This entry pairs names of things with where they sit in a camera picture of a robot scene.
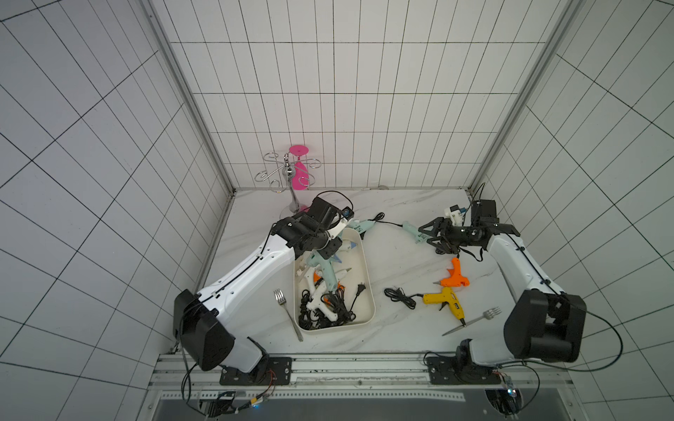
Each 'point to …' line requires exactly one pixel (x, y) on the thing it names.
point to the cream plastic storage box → (338, 293)
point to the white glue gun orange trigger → (316, 303)
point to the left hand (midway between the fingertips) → (325, 243)
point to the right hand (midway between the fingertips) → (416, 232)
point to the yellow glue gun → (447, 296)
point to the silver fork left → (282, 300)
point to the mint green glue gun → (317, 260)
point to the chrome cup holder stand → (287, 164)
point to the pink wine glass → (300, 176)
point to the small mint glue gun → (361, 224)
